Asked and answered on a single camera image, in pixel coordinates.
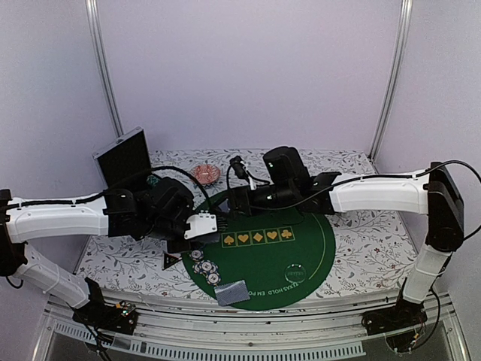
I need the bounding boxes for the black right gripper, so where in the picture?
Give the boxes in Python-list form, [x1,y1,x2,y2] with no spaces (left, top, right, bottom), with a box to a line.
[212,183,296,222]

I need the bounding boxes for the blue playing card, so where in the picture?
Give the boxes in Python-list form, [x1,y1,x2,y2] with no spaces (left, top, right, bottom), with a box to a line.
[219,200,230,212]
[214,280,250,306]

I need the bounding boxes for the white blue poker chip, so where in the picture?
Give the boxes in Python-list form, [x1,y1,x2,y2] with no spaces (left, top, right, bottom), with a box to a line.
[206,272,222,286]
[189,250,204,262]
[192,260,219,275]

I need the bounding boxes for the clear acrylic dealer button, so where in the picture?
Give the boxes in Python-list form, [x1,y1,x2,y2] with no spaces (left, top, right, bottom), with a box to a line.
[284,263,307,284]

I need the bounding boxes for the aluminium poker chip case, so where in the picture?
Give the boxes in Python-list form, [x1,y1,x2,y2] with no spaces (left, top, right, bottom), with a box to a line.
[92,127,151,186]

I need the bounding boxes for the blue playing card deck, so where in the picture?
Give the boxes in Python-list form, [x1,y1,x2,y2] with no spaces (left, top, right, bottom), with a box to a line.
[192,232,220,244]

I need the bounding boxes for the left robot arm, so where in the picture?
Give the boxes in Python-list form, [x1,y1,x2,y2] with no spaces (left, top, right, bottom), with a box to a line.
[1,177,223,326]

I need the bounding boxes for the right arm base controller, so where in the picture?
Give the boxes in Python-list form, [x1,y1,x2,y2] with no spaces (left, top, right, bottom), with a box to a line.
[362,306,428,353]

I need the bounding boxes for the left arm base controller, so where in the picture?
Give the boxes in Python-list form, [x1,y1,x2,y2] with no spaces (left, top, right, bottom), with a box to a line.
[72,301,138,335]

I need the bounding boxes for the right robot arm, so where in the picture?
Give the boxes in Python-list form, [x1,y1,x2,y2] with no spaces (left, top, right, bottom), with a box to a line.
[239,150,416,299]

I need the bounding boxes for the red patterned bowl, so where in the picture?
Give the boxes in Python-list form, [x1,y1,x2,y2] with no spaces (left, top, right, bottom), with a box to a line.
[190,164,221,187]

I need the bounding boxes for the round green poker mat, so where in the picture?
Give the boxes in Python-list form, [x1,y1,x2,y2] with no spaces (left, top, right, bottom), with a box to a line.
[202,208,336,311]

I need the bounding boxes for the black triangular card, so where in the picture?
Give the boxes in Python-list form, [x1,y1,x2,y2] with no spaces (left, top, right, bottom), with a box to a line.
[163,253,179,270]

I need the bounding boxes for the white blue chip stack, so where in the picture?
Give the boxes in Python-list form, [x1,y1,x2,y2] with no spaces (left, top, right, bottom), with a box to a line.
[147,174,156,187]

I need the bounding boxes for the floral white tablecloth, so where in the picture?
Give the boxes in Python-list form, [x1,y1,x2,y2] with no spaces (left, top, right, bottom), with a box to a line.
[77,149,416,300]

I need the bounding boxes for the aluminium table front rail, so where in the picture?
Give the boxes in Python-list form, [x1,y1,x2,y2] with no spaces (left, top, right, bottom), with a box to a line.
[35,287,470,361]

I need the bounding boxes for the right aluminium frame post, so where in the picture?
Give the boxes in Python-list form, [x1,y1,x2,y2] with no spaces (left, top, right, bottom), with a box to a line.
[368,0,413,163]

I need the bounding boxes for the aluminium frame post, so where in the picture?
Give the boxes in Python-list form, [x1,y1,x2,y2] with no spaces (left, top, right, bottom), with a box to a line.
[85,0,124,137]
[368,0,413,163]

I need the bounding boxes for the left aluminium frame post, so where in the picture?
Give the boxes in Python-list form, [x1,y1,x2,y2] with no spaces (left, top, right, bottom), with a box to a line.
[85,0,124,137]

